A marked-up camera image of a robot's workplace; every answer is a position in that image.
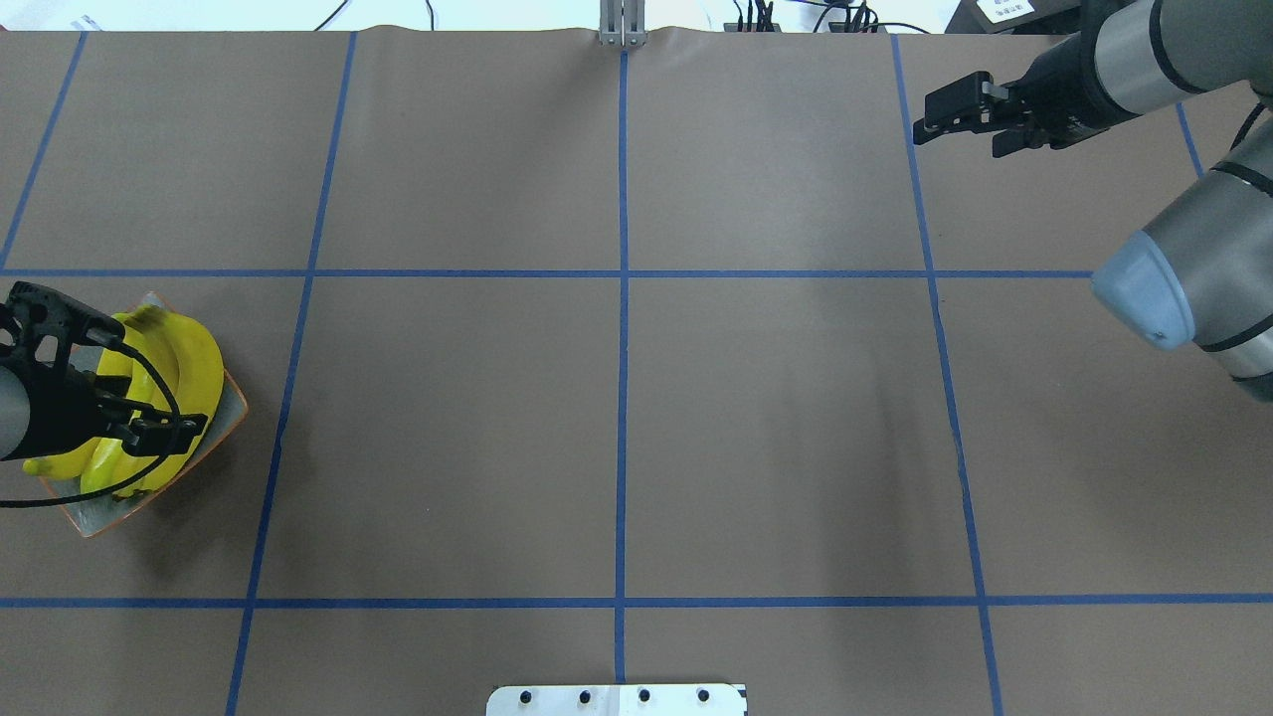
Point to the white pedestal column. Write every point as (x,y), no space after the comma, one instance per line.
(620,699)

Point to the aluminium frame post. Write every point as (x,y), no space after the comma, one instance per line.
(622,24)

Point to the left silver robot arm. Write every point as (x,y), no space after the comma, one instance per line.
(15,414)

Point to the grey square plate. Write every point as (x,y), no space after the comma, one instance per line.
(92,517)

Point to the yellow banana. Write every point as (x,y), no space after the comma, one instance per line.
(109,464)
(199,365)
(159,368)
(63,466)

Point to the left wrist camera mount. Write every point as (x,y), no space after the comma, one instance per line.
(44,325)

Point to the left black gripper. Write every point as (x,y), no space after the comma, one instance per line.
(55,413)

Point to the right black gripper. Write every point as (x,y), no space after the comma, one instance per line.
(1064,91)

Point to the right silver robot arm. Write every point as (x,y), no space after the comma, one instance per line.
(1199,272)

